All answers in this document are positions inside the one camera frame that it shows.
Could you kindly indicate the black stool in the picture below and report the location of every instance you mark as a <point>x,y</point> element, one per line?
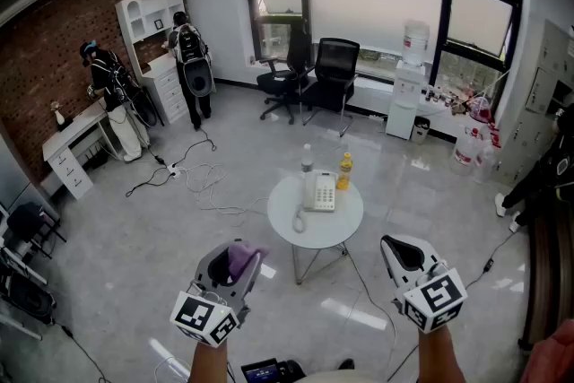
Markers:
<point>27,220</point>

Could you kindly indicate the grey metal lockers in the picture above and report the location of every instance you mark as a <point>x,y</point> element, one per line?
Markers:
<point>538,94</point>

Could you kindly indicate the person's beige shirt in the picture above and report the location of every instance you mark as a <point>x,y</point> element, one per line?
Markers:
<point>354,377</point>

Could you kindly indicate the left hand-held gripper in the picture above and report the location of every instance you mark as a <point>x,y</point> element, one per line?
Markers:
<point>202,318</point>

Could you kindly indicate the pink plastic bag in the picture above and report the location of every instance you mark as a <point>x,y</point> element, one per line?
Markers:
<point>551,359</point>

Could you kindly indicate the red label floor jug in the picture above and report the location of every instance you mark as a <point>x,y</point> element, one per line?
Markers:
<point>489,163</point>
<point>466,154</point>

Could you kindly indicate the black mesh visitor chair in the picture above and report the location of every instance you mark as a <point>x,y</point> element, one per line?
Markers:
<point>334,58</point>

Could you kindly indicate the person's right forearm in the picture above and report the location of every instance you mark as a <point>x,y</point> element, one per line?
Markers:
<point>441,359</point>

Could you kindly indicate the round white side table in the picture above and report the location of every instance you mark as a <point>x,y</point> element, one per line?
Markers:
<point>327,228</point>

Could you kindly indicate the purple cloth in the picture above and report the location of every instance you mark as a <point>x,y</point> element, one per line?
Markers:
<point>242,258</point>

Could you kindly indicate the white metal rack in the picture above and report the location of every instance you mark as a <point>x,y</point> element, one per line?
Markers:
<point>27,296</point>

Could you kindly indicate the white desk telephone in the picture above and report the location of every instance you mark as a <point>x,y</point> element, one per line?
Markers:
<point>325,193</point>

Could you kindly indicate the brown wooden cabinet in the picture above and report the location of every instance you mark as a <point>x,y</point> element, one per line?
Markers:
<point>549,273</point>

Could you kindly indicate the small black picture frame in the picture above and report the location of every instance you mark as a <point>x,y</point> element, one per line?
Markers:
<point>159,24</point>

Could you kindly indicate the yellow drink bottle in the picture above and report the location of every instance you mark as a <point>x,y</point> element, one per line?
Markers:
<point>344,175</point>

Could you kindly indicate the clear water bottle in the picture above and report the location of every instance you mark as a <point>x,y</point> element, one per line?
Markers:
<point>307,161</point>

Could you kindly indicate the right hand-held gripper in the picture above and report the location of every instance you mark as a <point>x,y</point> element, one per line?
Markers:
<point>437,298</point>

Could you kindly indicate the person's black shoe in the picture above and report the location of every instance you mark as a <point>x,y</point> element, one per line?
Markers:
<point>346,364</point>

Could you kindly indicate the white desk with drawers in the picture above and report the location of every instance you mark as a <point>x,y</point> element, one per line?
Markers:
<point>67,170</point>

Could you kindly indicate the white water dispenser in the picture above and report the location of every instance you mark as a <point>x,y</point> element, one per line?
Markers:
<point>403,103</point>

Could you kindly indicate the cluster of small bottles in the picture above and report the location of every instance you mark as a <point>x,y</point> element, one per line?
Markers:
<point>441,101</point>

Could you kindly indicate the pink round container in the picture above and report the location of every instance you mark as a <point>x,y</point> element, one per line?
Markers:
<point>480,110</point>

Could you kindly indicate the white trash bin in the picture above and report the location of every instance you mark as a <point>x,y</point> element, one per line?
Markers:
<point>420,132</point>

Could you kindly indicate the person's left forearm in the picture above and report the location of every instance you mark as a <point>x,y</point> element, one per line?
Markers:
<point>208,363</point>

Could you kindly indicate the black swivel office chair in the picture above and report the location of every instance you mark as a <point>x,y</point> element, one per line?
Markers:
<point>296,49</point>

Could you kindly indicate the clear dispenser water jug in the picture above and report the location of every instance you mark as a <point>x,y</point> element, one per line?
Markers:
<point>414,42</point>

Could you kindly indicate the white power strip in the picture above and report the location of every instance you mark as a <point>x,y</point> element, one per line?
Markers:
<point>174,170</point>

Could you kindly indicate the black waist device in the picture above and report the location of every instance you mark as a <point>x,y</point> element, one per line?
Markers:
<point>264,372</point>

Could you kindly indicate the white hutch desk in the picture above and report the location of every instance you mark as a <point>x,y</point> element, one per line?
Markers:
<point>152,4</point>

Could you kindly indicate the small white vase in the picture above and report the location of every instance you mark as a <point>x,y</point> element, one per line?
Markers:
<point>58,116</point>

